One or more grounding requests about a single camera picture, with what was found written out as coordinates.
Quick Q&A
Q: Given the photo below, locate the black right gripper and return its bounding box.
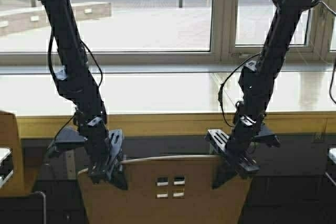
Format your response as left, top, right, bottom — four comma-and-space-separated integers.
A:
205, 115, 259, 189

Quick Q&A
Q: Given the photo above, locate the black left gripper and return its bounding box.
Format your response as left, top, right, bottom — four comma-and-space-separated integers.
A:
78, 116, 128, 190

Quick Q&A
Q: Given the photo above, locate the plywood chair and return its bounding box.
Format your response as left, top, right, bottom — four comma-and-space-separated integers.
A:
77, 155, 251, 223
1, 110, 26, 198

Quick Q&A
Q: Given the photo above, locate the robot base right corner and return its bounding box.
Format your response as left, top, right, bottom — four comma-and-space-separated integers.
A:
325, 148, 336, 186

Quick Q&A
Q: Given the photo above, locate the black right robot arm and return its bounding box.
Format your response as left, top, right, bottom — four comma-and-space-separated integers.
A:
205, 0, 321, 189

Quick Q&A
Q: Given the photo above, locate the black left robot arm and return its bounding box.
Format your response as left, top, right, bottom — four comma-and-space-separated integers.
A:
39, 0, 128, 190

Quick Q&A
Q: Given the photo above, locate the robot base left corner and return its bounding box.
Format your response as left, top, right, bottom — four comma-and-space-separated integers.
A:
1, 147, 14, 188

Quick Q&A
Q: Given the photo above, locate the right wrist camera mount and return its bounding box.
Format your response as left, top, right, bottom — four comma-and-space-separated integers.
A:
253, 123, 281, 148

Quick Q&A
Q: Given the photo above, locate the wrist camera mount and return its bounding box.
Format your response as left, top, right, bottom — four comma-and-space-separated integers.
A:
253, 123, 281, 148
46, 126, 87, 158

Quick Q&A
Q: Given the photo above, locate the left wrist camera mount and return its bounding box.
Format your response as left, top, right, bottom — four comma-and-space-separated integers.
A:
46, 126, 87, 158

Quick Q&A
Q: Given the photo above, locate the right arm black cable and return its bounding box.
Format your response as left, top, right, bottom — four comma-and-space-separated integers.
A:
217, 53, 263, 128

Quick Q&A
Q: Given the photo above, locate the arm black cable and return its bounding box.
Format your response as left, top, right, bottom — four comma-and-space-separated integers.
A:
217, 53, 263, 128
47, 24, 103, 96

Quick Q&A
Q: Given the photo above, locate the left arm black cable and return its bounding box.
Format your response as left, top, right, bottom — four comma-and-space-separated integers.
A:
47, 24, 103, 96

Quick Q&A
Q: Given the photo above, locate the window frame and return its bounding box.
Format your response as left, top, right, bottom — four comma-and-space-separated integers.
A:
0, 0, 336, 65

